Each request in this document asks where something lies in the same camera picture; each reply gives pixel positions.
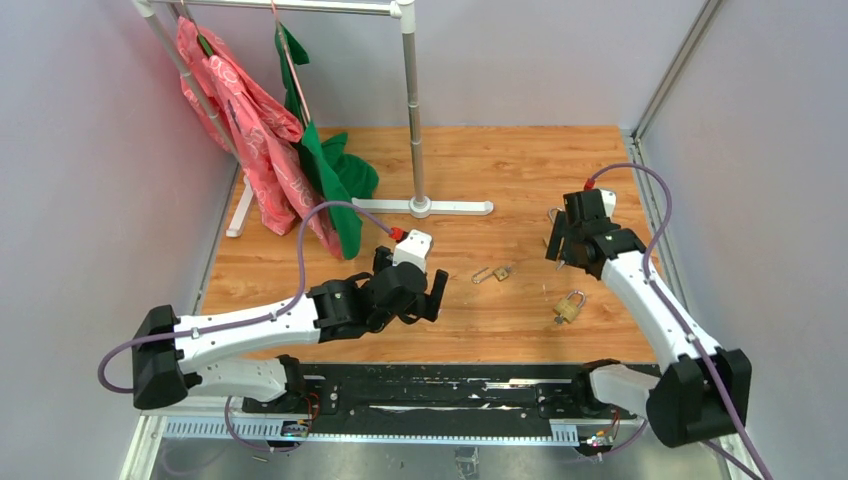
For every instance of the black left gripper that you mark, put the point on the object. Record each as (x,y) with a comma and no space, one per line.
(428,305)

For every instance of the pink patterned garment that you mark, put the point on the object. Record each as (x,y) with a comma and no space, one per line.
(264,131)

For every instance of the green garment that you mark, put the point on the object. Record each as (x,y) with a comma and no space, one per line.
(336,173)

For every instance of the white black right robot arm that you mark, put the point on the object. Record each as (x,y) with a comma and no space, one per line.
(702,390)

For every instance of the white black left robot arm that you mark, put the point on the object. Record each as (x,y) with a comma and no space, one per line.
(175,357)

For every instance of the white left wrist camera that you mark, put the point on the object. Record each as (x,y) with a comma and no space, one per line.
(414,249)

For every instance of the brass padlock near front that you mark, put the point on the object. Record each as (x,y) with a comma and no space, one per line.
(568,308)

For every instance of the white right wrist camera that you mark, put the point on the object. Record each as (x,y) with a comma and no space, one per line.
(609,200)

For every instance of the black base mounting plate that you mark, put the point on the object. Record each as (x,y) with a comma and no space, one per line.
(452,399)

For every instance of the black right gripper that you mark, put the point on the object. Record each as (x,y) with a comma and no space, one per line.
(560,231)

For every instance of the white metal clothes rack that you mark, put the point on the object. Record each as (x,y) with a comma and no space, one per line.
(420,205)

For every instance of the brass padlock near back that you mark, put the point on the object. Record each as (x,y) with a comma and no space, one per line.
(553,214)

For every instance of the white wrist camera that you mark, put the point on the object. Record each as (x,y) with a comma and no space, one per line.
(609,200)
(414,249)

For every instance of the small brass padlock with key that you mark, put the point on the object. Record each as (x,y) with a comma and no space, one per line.
(498,273)

